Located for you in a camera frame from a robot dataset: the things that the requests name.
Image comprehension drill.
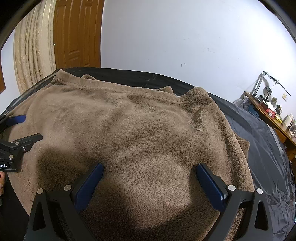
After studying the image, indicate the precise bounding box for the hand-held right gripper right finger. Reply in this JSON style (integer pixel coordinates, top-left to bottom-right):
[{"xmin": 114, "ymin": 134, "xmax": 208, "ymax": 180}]
[{"xmin": 195, "ymin": 163, "xmax": 274, "ymax": 241}]

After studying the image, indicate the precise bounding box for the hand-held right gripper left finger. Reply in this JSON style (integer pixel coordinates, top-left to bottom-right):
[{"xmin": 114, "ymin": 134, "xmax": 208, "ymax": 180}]
[{"xmin": 24, "ymin": 163, "xmax": 104, "ymax": 241}]

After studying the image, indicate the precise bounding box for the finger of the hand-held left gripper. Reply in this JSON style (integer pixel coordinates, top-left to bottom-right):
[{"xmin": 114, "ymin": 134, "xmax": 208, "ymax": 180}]
[
  {"xmin": 13, "ymin": 134, "xmax": 43, "ymax": 153},
  {"xmin": 0, "ymin": 114, "xmax": 26, "ymax": 134}
]

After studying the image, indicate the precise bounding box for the brown fleece sweater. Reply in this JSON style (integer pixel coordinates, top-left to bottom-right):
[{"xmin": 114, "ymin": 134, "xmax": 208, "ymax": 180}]
[{"xmin": 7, "ymin": 69, "xmax": 255, "ymax": 241}]

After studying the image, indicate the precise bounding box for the black satin bed sheet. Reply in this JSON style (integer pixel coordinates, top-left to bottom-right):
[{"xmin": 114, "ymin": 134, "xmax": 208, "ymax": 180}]
[{"xmin": 0, "ymin": 67, "xmax": 296, "ymax": 241}]

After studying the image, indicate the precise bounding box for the beige patterned curtain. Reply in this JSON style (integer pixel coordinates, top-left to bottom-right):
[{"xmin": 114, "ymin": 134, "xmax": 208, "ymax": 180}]
[{"xmin": 13, "ymin": 0, "xmax": 57, "ymax": 94}]

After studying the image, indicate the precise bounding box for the wooden desk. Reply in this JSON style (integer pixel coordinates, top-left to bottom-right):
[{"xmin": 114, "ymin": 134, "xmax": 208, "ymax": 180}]
[{"xmin": 242, "ymin": 91, "xmax": 296, "ymax": 161}]

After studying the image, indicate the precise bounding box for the white plastic bag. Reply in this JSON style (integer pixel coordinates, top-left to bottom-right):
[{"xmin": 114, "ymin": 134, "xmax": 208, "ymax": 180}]
[{"xmin": 232, "ymin": 96, "xmax": 252, "ymax": 112}]

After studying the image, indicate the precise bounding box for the red box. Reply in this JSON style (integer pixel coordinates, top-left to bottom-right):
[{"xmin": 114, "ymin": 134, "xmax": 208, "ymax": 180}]
[{"xmin": 260, "ymin": 101, "xmax": 277, "ymax": 117}]

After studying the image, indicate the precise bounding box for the brown panelled wooden door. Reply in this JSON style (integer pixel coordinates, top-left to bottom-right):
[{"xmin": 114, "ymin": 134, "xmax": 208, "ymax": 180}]
[{"xmin": 53, "ymin": 0, "xmax": 105, "ymax": 69}]

